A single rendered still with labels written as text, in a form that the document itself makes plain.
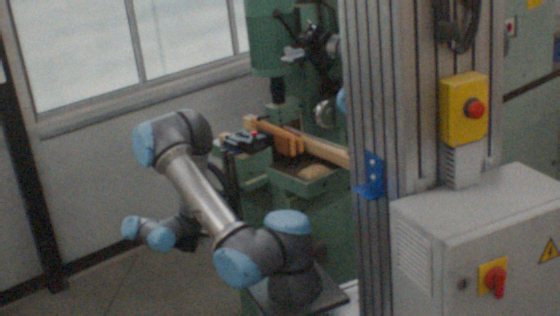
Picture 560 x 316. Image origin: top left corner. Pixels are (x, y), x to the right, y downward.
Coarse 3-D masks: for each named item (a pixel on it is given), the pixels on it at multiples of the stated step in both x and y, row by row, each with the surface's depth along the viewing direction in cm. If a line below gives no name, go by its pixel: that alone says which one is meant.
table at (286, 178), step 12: (216, 144) 263; (216, 156) 266; (276, 156) 246; (288, 156) 245; (300, 156) 244; (312, 156) 242; (276, 168) 236; (288, 168) 235; (300, 168) 234; (336, 168) 231; (240, 180) 237; (252, 180) 236; (264, 180) 238; (276, 180) 236; (288, 180) 230; (300, 180) 225; (312, 180) 224; (324, 180) 227; (336, 180) 231; (348, 180) 235; (300, 192) 226; (312, 192) 225
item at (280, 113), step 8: (272, 104) 248; (280, 104) 247; (288, 104) 247; (296, 104) 249; (272, 112) 245; (280, 112) 245; (288, 112) 248; (296, 112) 250; (272, 120) 247; (280, 120) 246; (288, 120) 249
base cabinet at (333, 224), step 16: (256, 208) 254; (336, 208) 250; (352, 208) 256; (256, 224) 258; (320, 224) 247; (336, 224) 252; (352, 224) 258; (336, 240) 255; (352, 240) 260; (336, 256) 257; (352, 256) 263; (336, 272) 259; (352, 272) 265
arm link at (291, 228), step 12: (276, 216) 172; (288, 216) 172; (300, 216) 172; (264, 228) 170; (276, 228) 167; (288, 228) 167; (300, 228) 168; (276, 240) 166; (288, 240) 168; (300, 240) 169; (288, 252) 167; (300, 252) 170; (312, 252) 175; (288, 264) 170; (300, 264) 172
